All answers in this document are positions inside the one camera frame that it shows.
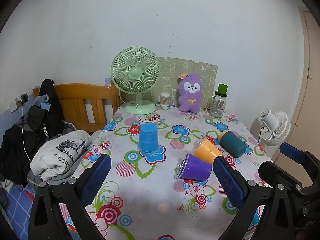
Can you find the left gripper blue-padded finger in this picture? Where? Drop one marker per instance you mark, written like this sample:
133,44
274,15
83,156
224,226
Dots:
293,153

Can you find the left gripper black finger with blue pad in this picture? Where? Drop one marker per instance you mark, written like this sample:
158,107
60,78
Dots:
46,219
276,222

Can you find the dark teal cup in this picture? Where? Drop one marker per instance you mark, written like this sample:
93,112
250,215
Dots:
232,144

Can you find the orange plastic cup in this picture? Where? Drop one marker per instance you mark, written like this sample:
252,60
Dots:
206,150

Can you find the purple plastic cup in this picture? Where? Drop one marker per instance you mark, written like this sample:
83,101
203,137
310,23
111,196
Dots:
191,167

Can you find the blue plastic cup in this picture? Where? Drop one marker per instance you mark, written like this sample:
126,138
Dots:
148,138

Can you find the beige door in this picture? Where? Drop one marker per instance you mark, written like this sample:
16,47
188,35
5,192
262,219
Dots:
304,133

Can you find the white floor fan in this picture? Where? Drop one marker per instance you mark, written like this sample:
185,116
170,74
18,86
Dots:
275,127

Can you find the blue checkered bedsheet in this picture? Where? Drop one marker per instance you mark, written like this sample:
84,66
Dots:
16,202

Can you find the white printed t-shirt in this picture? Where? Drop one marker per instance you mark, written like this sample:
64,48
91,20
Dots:
56,158

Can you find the floral tablecloth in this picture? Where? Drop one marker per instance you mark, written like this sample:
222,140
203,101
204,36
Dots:
141,198

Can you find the glass bottle green cap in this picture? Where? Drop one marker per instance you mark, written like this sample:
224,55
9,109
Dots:
216,104

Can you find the black clothes pile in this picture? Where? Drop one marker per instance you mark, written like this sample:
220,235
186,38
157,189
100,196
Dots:
27,129

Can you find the wooden bed headboard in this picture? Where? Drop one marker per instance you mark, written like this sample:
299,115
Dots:
79,103

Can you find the purple plush toy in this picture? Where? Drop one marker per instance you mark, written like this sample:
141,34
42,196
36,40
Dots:
189,91

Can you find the cotton swab jar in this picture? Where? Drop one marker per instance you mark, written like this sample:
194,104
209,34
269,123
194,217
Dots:
164,99

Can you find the patterned beige board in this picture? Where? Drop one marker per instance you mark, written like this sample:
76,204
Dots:
170,70

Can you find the green desk fan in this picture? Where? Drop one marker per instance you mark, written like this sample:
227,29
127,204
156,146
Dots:
135,71

